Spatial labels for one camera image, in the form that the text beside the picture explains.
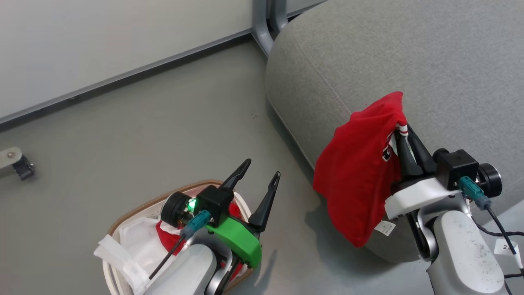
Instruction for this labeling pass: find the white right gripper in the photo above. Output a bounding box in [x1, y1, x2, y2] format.
[385, 124, 471, 220]

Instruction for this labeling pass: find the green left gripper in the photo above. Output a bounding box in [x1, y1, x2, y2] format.
[206, 159, 281, 269]

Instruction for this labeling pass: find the red shirt with white print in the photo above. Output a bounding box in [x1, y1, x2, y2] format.
[313, 91, 409, 248]

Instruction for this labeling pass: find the white basket with brown rim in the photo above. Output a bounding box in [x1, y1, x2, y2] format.
[102, 179, 254, 295]

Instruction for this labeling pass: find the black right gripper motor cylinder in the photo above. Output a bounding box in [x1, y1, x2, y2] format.
[477, 163, 503, 197]

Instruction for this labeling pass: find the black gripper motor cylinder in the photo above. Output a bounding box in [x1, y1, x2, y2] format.
[477, 163, 503, 197]
[160, 192, 193, 228]

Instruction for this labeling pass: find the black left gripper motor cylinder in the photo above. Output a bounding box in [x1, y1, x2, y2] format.
[160, 192, 193, 228]

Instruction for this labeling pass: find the grey fabric sofa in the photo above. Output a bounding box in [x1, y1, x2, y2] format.
[265, 0, 524, 263]

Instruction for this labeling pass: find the metal caster wheel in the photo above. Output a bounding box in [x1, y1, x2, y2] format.
[0, 147, 35, 181]

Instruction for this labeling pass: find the black cable with teal plug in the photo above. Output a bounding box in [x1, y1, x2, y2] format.
[148, 210, 212, 280]
[458, 176, 524, 271]

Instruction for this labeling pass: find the thin black cable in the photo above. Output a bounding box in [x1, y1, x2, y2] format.
[471, 216, 524, 239]

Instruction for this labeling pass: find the white cable label tag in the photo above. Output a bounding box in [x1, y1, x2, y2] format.
[494, 238, 520, 257]

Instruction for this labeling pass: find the grey metal frame leg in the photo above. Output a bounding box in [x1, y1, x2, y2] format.
[252, 0, 328, 58]

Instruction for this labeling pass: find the grey partition bottom rail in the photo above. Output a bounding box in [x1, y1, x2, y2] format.
[0, 31, 256, 132]

